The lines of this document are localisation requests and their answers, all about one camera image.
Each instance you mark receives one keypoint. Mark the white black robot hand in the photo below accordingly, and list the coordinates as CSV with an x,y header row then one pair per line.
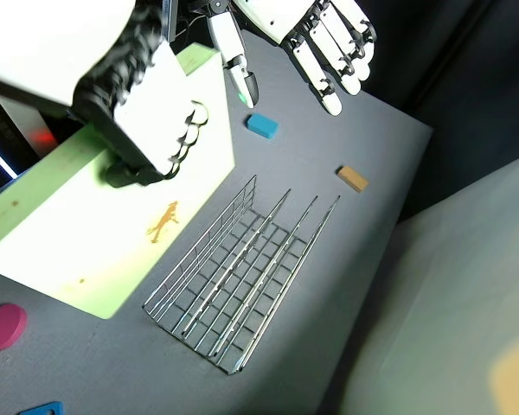
x,y
155,121
285,17

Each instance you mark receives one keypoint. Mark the pale green board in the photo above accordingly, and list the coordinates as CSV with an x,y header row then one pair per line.
x,y
112,242

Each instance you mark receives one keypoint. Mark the blue toy block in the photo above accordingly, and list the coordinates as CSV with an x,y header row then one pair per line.
x,y
262,126

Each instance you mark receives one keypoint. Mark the black equipment box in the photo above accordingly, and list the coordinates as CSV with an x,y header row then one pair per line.
x,y
8,125

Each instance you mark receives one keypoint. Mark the tan wooden toy block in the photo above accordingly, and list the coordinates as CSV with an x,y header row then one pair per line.
x,y
352,178

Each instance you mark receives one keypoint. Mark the black backdrop curtain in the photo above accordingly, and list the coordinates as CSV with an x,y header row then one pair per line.
x,y
467,65

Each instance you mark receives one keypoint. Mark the grey table cloth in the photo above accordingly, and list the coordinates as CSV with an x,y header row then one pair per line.
x,y
337,259

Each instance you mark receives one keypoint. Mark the magenta round toy disc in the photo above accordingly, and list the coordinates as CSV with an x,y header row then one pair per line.
x,y
2,326

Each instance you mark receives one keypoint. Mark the blue block with holes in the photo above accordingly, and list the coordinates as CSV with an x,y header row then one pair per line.
x,y
32,410

